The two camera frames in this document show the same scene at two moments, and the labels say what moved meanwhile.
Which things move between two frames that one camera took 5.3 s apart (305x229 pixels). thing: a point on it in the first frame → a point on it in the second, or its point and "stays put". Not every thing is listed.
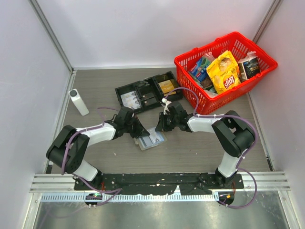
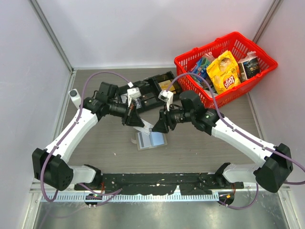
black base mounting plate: (184, 183) stays put
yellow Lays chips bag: (224, 72) stays put
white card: (156, 136) → (146, 128)
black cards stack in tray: (149, 98) stays put
